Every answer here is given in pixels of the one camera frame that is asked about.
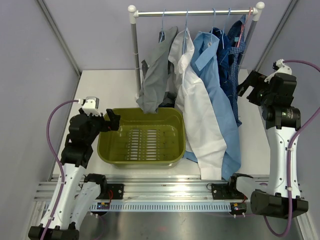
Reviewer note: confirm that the white slotted cable duct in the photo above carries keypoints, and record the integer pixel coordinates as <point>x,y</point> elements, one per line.
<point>161,207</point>

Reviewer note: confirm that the light blue shirt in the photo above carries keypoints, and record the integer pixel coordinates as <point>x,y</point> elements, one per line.
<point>205,64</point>

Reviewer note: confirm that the aluminium mounting rail frame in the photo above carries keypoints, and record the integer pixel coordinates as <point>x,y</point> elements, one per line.
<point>167,188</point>

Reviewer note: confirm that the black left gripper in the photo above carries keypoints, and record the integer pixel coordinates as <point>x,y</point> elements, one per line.
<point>112,125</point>

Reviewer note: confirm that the white shirt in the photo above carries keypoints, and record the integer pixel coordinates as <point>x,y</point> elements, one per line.
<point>204,144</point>

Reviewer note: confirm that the light blue hanger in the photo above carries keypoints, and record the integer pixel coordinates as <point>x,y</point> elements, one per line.
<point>226,25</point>
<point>185,33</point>
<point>215,25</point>
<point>163,25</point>

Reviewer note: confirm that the metal clothes rack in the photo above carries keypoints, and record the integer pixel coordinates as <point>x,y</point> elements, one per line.
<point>253,12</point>

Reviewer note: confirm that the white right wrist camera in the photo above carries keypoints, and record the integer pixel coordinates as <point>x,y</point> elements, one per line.
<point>279,66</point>

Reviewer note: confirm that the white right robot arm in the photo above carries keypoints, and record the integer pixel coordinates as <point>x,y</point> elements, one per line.
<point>281,197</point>

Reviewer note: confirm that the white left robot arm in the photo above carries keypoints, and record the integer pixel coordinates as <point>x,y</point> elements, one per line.
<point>74,193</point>

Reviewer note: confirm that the dark blue plaid shirt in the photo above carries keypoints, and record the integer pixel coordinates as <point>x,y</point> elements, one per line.
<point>222,54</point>

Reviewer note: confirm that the pink hanger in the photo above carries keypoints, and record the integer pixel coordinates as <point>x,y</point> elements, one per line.
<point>243,27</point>

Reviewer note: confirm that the blue small-check shirt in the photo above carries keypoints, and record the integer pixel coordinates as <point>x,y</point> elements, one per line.
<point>234,59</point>

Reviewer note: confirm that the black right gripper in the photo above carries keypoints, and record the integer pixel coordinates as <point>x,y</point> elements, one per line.
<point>257,81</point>

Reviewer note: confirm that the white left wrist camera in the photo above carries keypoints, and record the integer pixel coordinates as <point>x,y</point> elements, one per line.
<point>90,106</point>

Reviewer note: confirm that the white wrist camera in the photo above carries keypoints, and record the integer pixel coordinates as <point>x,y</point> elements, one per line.
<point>279,66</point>
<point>90,106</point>

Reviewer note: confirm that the olive green plastic basket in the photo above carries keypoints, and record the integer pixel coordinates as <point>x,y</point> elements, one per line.
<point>144,140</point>

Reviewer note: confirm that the grey shirt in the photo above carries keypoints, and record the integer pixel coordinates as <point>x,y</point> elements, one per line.
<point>156,70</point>

